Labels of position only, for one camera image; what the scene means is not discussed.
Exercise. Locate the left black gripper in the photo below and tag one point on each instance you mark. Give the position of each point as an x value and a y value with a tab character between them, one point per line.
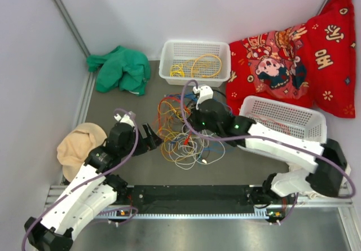
149	142

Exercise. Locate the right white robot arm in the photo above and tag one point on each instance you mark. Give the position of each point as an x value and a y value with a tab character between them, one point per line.
319	167

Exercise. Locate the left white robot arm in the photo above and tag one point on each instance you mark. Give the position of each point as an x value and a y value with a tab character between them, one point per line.
94	188

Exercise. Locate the green cloth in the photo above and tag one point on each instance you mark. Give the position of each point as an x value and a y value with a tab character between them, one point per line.
122	68

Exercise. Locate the beige cloth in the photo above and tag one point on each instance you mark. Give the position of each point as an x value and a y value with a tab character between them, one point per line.
75	147

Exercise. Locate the white basket at back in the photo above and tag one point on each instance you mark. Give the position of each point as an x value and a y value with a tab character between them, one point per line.
205	61

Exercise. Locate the white basket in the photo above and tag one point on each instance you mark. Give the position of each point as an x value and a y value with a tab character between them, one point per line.
292	120
205	61

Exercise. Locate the white basket at right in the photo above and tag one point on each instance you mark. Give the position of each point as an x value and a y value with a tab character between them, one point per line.
292	120

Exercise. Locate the white cloth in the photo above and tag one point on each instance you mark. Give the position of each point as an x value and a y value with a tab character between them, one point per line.
314	194

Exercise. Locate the red patterned cloth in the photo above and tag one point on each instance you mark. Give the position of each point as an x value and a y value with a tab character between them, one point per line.
310	64

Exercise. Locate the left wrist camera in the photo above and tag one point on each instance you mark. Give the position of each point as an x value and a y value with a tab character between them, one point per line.
126	118

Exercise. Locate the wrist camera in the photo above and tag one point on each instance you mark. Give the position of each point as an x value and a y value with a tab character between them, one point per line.
126	118
202	94

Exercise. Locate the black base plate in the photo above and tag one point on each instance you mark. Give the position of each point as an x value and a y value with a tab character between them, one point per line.
195	199

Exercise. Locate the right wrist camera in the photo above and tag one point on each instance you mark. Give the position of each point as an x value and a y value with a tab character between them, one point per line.
202	94

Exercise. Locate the grey slotted cable duct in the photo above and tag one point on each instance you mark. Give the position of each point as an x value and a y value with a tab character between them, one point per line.
254	214

